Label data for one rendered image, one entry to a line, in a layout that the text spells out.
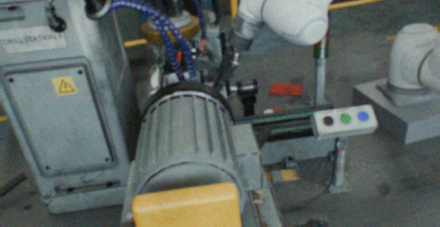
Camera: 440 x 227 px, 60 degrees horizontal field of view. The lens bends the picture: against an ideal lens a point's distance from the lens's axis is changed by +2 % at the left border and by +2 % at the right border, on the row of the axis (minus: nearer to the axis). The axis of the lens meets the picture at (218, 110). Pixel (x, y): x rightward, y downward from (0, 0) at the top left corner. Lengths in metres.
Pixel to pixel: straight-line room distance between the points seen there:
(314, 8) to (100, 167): 0.78
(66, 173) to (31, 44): 0.42
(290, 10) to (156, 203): 0.64
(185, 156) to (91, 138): 0.67
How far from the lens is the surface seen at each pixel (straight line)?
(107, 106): 1.11
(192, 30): 1.13
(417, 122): 1.52
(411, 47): 1.54
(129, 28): 4.38
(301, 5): 0.97
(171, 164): 0.52
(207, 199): 0.46
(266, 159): 1.37
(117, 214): 1.30
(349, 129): 1.13
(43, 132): 1.19
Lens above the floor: 1.66
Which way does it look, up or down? 30 degrees down
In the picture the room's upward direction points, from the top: 6 degrees counter-clockwise
